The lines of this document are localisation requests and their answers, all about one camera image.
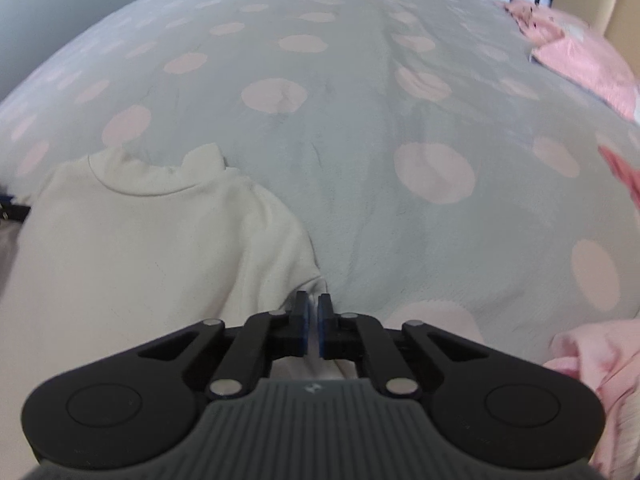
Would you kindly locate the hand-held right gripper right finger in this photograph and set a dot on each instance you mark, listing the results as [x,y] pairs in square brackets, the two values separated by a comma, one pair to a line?
[324,327]

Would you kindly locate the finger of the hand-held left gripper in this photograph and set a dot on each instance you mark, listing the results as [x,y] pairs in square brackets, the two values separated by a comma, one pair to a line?
[15,210]

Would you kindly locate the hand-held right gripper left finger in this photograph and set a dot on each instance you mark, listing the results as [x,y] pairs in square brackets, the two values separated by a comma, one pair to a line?
[302,325]

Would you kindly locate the cream turtleneck top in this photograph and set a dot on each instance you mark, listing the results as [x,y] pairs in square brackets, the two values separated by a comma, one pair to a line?
[150,250]

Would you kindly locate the bed with polka-dot cover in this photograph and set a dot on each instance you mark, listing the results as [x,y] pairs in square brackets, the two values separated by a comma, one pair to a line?
[360,135]

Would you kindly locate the pink garment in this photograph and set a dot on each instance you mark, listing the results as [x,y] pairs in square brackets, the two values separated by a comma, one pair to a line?
[600,360]

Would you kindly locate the pink dotted cloth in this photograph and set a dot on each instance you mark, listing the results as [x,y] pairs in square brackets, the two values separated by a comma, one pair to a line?
[532,20]

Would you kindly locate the pink pillow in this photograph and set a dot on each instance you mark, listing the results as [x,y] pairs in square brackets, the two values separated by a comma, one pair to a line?
[590,67]

